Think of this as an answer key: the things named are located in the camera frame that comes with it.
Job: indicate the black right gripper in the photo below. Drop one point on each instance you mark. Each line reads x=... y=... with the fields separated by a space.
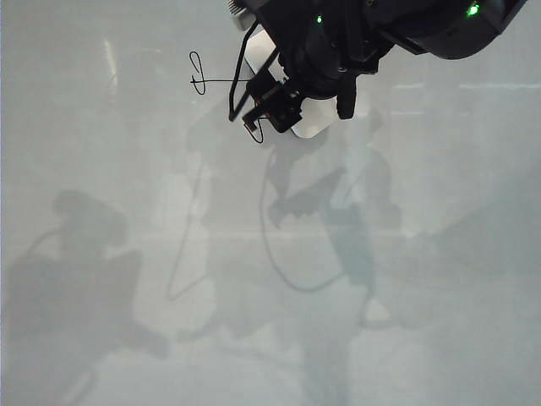
x=321 y=46

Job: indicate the white whiteboard eraser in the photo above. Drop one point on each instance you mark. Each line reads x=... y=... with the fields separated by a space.
x=317 y=120

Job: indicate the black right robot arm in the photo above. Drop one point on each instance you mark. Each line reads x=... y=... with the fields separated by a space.
x=456 y=29

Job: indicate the white glass whiteboard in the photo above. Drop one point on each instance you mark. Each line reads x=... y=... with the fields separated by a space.
x=127 y=254

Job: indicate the black marker scribble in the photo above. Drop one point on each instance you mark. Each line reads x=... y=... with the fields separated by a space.
x=215 y=81

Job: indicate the black wrist camera with heatsink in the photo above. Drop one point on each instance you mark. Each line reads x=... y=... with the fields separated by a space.
x=240 y=12

